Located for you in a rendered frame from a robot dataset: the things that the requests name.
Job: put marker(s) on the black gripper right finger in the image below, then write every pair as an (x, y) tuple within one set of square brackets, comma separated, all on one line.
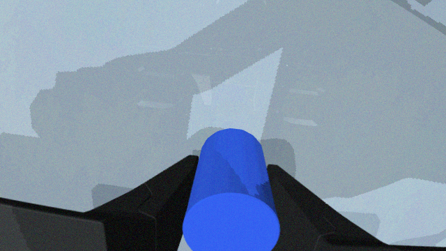
[(307, 223)]

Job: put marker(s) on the blue cylinder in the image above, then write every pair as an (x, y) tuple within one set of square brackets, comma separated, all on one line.
[(231, 206)]

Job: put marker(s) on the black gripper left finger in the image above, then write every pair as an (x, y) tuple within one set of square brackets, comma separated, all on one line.
[(147, 218)]

